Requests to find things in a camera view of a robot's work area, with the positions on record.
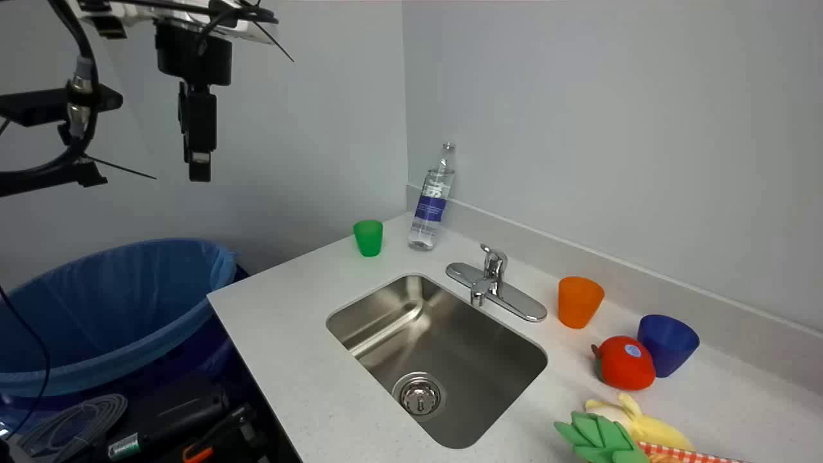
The stainless steel sink basin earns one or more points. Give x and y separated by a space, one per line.
447 362

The yellow banana plush toy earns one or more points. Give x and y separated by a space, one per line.
658 427

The black power tool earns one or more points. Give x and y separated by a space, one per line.
170 420

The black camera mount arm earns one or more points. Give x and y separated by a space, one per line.
35 107

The red-orange round plush toy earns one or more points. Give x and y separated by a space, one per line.
626 363

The chrome sink faucet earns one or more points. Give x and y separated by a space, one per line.
492 278

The blue plastic cup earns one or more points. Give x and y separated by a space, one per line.
671 344

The orange plastic cup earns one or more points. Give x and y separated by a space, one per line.
579 301

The clear plastic water bottle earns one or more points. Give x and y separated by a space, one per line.
429 206

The blue lined trash bin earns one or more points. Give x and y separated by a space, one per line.
105 318

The orange checkered basket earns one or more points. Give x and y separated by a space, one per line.
682 454

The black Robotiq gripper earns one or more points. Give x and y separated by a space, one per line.
193 53

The grey mesh cover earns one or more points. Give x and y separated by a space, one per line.
69 427

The green plastic cup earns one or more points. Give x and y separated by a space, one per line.
370 237

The black and orange clamp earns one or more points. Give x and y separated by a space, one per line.
228 440

